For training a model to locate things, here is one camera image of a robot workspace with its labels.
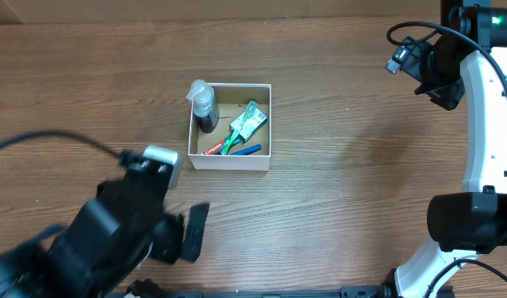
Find Colgate toothpaste tube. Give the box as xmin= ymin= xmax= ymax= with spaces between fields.
xmin=202 ymin=135 xmax=242 ymax=155

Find blue disposable razor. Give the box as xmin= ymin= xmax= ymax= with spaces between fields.
xmin=232 ymin=144 xmax=262 ymax=156

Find green white soap box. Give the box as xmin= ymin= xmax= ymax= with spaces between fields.
xmin=229 ymin=108 xmax=268 ymax=142

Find green white toothbrush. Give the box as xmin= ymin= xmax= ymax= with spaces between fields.
xmin=221 ymin=100 xmax=257 ymax=155

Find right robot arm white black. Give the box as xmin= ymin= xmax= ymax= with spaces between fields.
xmin=366 ymin=0 xmax=507 ymax=297

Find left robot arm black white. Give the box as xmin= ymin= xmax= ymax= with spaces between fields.
xmin=0 ymin=147 xmax=209 ymax=297

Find clear pump bottle dark liquid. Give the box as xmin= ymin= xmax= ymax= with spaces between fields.
xmin=186 ymin=79 xmax=219 ymax=133

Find white cardboard box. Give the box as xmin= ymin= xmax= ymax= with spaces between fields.
xmin=188 ymin=83 xmax=272 ymax=171

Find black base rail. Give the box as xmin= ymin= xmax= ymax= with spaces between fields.
xmin=112 ymin=279 xmax=456 ymax=298

